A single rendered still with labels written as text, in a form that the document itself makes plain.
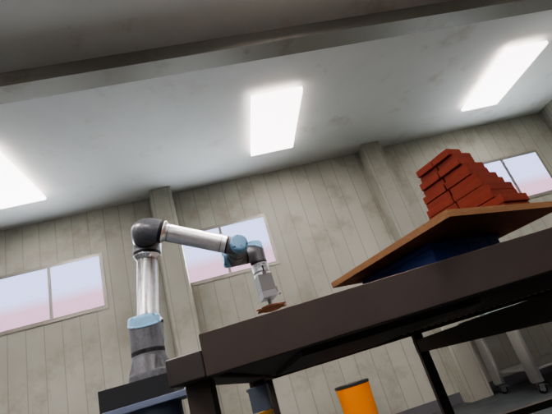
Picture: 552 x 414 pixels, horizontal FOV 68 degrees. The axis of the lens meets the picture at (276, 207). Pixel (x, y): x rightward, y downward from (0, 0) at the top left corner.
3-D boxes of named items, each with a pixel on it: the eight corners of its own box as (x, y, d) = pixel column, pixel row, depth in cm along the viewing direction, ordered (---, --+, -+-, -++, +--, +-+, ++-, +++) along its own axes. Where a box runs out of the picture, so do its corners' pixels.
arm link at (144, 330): (128, 351, 139) (124, 313, 145) (132, 358, 151) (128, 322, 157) (164, 343, 143) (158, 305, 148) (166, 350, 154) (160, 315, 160)
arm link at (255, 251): (242, 246, 191) (259, 243, 193) (248, 269, 186) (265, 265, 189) (244, 241, 184) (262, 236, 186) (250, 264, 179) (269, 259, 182)
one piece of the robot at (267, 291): (275, 262, 181) (286, 297, 175) (271, 269, 189) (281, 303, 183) (254, 267, 178) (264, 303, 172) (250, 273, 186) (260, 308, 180)
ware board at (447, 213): (449, 216, 92) (446, 209, 92) (332, 288, 130) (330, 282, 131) (565, 205, 116) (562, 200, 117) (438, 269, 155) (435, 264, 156)
